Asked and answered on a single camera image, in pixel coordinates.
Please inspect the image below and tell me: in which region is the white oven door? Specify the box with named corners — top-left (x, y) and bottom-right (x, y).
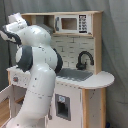
top-left (0, 84), bottom-right (14, 111)

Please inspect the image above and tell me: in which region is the wooden toy kitchen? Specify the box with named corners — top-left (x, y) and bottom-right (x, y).
top-left (6, 10), bottom-right (116, 128)

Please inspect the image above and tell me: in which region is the white cabinet door with dispenser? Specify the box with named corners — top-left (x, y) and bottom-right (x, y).
top-left (46, 82), bottom-right (82, 128)

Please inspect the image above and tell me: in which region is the grey toy sink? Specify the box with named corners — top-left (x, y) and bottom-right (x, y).
top-left (57, 68), bottom-right (93, 81)

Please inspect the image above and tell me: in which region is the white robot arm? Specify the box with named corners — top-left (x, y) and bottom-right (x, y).
top-left (0, 13), bottom-right (63, 128)

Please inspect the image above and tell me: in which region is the left red oven knob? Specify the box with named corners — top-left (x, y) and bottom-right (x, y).
top-left (12, 76), bottom-right (19, 83)

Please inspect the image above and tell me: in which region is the black toy faucet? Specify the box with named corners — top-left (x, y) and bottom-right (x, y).
top-left (76, 51), bottom-right (94, 70)

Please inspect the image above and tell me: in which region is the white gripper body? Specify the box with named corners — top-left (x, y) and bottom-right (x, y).
top-left (7, 13), bottom-right (27, 31)

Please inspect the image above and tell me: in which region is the white microwave door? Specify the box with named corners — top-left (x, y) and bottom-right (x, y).
top-left (55, 14), bottom-right (92, 34)

